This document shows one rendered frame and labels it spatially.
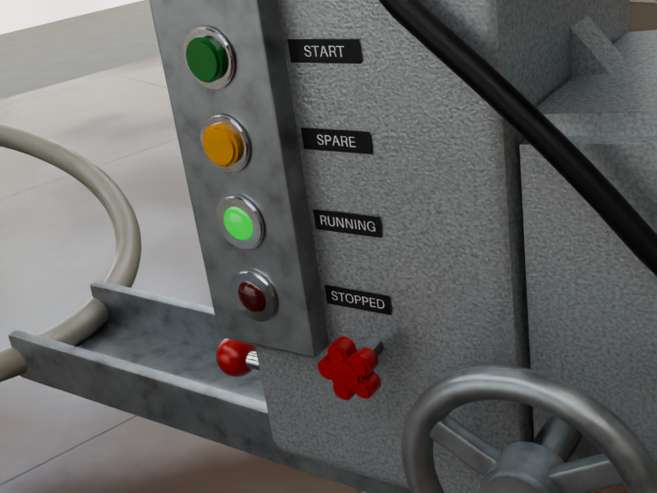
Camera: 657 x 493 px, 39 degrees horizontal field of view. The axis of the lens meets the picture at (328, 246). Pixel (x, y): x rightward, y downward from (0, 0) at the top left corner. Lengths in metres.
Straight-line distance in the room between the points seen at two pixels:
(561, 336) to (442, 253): 0.08
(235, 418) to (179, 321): 0.19
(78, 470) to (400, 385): 2.25
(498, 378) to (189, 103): 0.24
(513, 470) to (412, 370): 0.11
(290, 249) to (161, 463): 2.19
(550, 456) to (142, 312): 0.56
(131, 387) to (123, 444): 1.99
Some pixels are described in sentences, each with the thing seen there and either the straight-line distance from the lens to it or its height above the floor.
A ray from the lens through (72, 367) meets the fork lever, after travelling 0.90.
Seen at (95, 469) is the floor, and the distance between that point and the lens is 2.78.
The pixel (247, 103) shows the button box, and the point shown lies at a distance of 0.53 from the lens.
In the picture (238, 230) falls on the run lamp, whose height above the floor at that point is 1.34.
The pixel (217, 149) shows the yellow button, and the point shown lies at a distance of 0.55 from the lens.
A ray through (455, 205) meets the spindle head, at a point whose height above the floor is 1.36.
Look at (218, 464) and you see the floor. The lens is 2.66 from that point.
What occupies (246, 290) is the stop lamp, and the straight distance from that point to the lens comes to 0.58.
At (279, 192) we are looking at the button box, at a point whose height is 1.37.
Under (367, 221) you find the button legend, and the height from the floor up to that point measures 1.35.
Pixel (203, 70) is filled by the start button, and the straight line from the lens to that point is 0.54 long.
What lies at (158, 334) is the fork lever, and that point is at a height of 1.11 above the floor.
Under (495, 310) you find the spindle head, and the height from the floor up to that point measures 1.30.
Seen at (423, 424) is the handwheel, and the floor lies 1.26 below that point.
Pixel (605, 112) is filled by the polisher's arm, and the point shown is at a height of 1.41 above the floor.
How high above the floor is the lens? 1.56
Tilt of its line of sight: 24 degrees down
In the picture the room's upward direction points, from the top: 8 degrees counter-clockwise
